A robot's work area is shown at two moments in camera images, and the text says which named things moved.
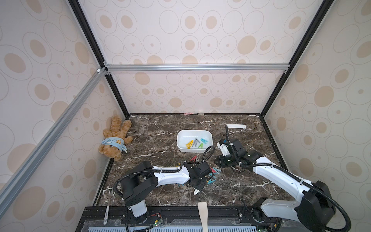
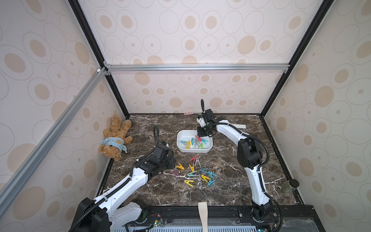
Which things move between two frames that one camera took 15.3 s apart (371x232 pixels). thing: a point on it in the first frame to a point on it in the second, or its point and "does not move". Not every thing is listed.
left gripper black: (200, 187) to (171, 158)
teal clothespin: (204, 140) does not move
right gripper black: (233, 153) to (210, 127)
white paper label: (236, 126) does not move
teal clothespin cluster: (210, 181) does not move
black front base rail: (224, 217) does not move
